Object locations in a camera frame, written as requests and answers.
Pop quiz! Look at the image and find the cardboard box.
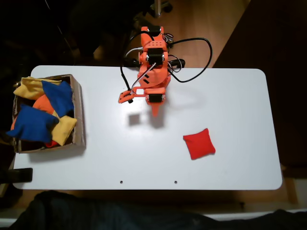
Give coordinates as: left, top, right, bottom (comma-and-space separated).
12, 74, 86, 154

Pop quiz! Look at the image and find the yellow bean bag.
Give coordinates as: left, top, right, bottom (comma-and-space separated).
13, 77, 62, 101
51, 115, 78, 146

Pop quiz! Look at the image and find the blue bean bag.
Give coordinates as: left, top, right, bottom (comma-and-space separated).
41, 80, 75, 118
6, 103, 59, 143

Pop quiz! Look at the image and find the orange bean bag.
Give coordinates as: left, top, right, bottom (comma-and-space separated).
32, 94, 55, 115

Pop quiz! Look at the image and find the black table clamp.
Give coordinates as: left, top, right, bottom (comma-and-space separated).
8, 167, 33, 184
167, 58, 186, 72

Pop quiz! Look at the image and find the chair base with pole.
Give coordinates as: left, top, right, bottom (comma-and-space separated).
148, 0, 173, 18

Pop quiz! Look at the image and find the person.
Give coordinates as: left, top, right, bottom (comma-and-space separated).
9, 190, 307, 230

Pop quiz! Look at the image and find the orange gripper camera mount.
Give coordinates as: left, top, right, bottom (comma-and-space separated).
118, 87, 147, 104

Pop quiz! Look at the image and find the black cable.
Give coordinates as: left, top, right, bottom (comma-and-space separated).
119, 32, 213, 93

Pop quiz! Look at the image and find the white cable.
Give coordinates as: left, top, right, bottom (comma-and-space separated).
124, 46, 144, 58

